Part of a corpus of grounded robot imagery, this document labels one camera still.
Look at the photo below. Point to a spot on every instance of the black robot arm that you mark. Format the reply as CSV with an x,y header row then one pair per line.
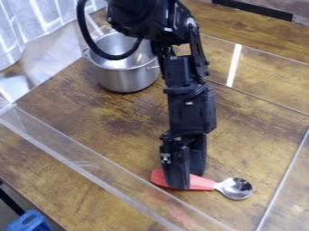
x,y
165,22

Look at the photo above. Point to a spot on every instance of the white patterned curtain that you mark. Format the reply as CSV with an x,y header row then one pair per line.
x,y
27,20

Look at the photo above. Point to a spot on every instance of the black bar on table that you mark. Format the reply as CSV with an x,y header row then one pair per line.
x,y
256,9

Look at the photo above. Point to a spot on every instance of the blue plastic crate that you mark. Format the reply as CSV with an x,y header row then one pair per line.
x,y
31,221

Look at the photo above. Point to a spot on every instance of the stainless steel pot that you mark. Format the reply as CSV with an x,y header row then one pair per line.
x,y
126,75

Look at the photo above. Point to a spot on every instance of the clear acrylic barrier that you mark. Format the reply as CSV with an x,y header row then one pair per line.
x,y
161,206

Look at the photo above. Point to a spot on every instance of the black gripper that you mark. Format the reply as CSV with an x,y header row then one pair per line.
x,y
191,107

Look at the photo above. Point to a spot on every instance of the pink handled metal spoon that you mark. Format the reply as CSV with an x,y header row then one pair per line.
x,y
234,188

